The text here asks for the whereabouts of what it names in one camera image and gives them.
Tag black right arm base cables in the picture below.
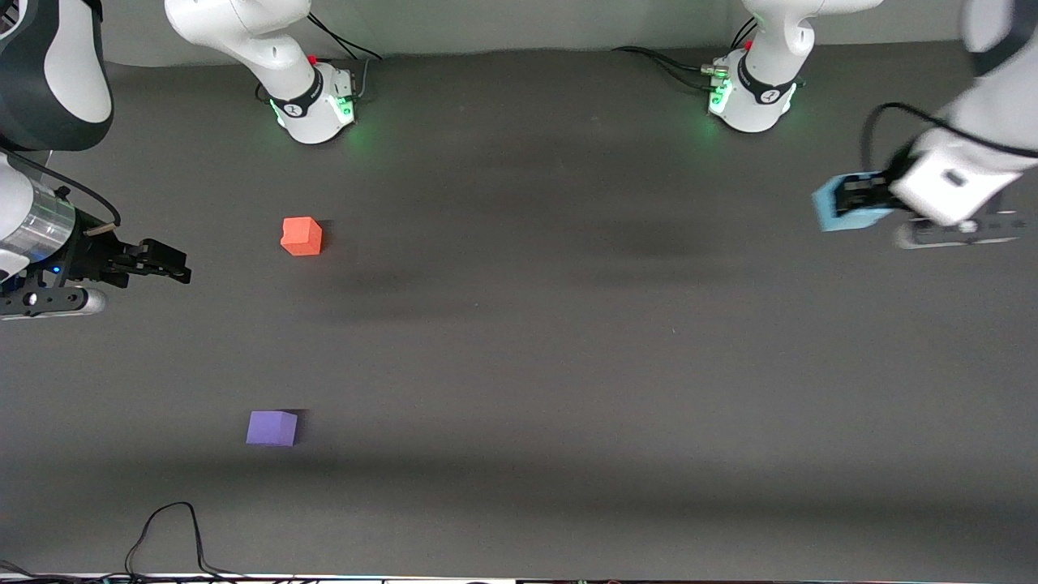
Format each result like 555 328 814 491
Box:
307 12 384 102

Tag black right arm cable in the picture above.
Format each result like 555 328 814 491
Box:
0 148 122 228

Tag black left arm base cables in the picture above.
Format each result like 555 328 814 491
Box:
612 18 759 90

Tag blue foam block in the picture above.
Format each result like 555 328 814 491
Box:
813 172 897 233

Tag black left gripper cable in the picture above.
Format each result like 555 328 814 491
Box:
860 102 1038 175

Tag purple foam block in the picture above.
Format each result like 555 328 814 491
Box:
246 410 299 448

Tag orange foam block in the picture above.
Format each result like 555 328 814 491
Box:
281 217 324 257

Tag thin black looped cable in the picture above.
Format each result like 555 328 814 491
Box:
124 501 252 580

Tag black arm base cables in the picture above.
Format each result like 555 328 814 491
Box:
307 12 384 102
612 18 759 90

